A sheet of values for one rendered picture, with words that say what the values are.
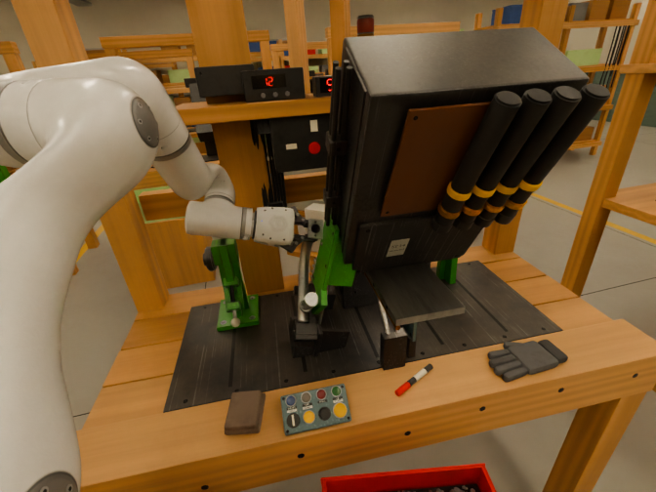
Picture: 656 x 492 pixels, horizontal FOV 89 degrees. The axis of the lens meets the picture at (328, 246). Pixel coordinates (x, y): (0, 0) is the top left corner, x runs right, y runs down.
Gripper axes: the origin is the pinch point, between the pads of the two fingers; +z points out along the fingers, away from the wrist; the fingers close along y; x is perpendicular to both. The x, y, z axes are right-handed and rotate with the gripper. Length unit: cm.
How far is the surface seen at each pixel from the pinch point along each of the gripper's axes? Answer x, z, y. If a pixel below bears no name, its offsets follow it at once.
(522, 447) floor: 61, 118, -71
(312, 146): -4.1, -1.1, 23.9
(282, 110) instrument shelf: -10.3, -11.0, 28.8
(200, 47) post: -9, -33, 45
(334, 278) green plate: -3.3, 5.7, -13.5
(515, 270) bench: 16, 85, 0
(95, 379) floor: 171, -95, -47
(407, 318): -18.7, 17.2, -24.6
